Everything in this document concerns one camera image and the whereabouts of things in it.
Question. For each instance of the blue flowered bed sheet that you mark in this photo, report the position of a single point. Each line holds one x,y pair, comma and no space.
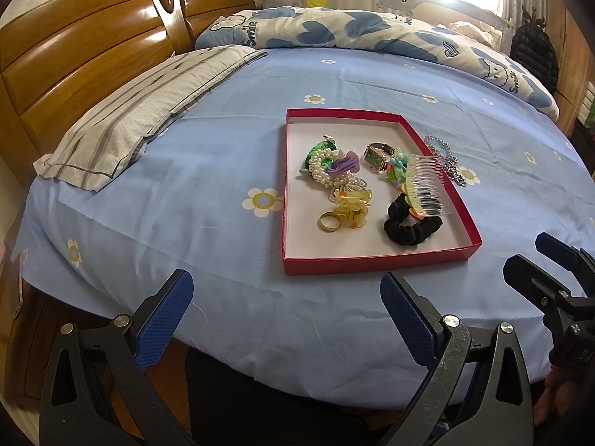
209,158

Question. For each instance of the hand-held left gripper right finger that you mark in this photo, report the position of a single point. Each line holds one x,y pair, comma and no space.
409,320

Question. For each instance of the gold rectangular wrist watch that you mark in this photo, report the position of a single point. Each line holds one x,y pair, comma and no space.
376,157

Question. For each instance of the clear hair comb flower trim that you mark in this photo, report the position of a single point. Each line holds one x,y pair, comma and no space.
427,186

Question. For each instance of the wooden bed headboard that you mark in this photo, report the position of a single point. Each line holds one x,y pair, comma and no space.
93,46

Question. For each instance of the black padded jacket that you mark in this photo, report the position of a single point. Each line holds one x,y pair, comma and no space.
534,55

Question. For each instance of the person's right hand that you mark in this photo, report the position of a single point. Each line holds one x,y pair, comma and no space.
546,399

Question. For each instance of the pale pink pillow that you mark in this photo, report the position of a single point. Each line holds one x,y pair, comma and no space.
469,30

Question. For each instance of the red shallow cardboard box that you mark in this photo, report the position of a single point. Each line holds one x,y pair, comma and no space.
320,246

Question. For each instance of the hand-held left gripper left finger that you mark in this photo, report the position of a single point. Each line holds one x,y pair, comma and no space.
167,316

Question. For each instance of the wooden nightstand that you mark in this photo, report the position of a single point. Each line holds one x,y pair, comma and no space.
32,334

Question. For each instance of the white duvet blue hearts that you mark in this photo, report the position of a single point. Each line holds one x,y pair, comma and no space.
325,28

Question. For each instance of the wooden wardrobe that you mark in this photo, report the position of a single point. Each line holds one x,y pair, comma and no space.
574,55

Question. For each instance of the grey striped pillow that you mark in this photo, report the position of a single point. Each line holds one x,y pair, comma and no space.
139,102

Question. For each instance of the black scrunchie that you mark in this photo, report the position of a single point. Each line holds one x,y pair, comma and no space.
404,234

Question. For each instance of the yellow hair claw clip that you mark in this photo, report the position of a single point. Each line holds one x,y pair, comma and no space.
353,204

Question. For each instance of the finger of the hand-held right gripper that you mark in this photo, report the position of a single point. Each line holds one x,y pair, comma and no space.
558,247
530,274

